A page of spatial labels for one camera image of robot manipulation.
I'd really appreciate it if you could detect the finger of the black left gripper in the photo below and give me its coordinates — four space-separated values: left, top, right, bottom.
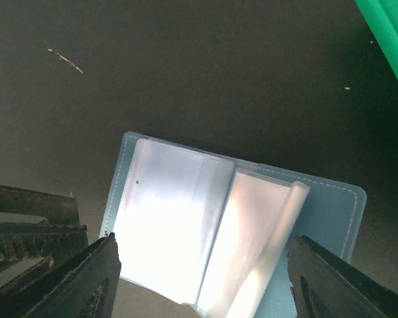
0 185 88 274

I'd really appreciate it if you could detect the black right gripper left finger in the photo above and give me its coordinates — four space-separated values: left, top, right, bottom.
0 233 121 317

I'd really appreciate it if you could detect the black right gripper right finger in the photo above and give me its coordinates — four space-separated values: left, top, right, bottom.
288 236 398 318

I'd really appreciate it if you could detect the blue leather card holder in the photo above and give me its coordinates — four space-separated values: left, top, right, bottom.
100 132 367 317

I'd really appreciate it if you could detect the green plastic bin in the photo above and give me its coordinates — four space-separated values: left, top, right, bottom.
356 0 398 80

